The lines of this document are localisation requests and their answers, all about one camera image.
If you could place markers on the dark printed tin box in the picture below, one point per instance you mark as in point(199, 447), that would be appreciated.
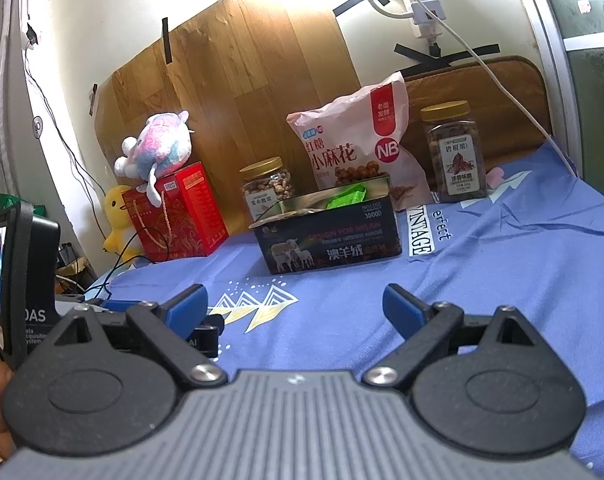
point(332, 245)

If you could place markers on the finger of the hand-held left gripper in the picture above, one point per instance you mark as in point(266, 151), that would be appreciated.
point(209, 342)
point(121, 305)

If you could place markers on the light nut jar gold lid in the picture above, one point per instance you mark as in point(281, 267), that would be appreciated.
point(267, 190)

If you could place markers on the dark nut jar gold lid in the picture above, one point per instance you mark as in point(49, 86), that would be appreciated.
point(454, 160)

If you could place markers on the brown cushion mat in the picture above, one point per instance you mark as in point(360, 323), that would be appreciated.
point(507, 100)

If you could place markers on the white window frame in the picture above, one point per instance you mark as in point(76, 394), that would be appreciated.
point(544, 25)

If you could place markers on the black tape strip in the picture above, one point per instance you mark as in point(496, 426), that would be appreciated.
point(357, 2)
point(167, 42)

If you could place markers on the red gift box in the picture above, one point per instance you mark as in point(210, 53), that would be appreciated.
point(186, 215)

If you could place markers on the green snack packet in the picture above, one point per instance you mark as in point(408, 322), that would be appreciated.
point(347, 197)

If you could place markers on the pastel plush toy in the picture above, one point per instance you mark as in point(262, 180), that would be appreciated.
point(161, 145)

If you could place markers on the yellow plush duck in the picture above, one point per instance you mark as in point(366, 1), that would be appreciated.
point(116, 215)

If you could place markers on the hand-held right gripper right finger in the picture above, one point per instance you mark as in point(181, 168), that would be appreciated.
point(402, 310)

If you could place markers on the blue printed cloth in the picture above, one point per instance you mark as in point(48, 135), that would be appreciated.
point(482, 260)

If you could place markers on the large pink snack bag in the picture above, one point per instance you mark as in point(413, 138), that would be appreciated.
point(352, 135)

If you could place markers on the wooden board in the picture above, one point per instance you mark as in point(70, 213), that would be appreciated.
point(231, 85)

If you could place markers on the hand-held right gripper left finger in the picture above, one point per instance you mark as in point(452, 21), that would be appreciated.
point(186, 310)

